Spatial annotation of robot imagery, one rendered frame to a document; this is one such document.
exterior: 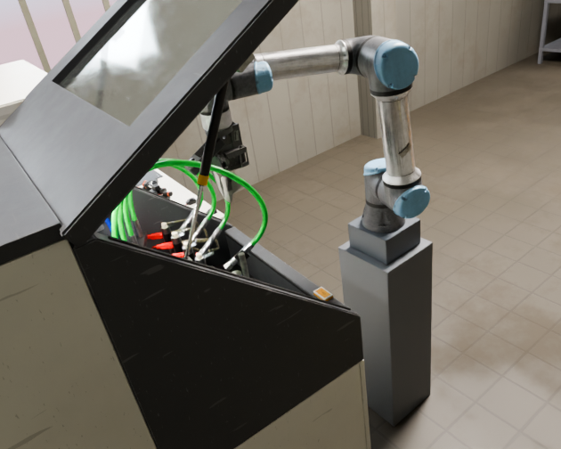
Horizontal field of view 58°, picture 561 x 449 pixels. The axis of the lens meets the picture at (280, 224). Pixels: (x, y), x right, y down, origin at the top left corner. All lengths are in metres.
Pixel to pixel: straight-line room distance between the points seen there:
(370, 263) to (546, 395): 1.06
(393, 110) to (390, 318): 0.77
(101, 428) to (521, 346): 2.04
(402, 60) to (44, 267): 0.98
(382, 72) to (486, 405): 1.54
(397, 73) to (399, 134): 0.19
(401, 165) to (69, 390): 1.04
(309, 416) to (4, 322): 0.83
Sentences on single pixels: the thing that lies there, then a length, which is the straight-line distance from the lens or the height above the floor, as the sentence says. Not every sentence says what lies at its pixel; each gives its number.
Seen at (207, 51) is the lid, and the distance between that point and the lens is 0.91.
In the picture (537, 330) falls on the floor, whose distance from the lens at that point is 2.78.
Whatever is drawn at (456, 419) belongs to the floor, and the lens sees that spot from 2.35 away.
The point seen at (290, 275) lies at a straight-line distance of 1.50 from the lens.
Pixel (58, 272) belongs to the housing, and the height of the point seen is 1.42.
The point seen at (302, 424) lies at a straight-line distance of 1.43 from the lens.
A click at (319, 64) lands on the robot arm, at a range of 1.46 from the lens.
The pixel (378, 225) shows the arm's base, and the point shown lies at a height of 0.93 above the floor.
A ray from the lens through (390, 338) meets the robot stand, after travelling 1.92.
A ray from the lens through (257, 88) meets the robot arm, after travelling 1.28.
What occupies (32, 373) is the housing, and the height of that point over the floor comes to 1.26.
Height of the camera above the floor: 1.84
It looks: 30 degrees down
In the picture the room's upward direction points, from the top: 9 degrees counter-clockwise
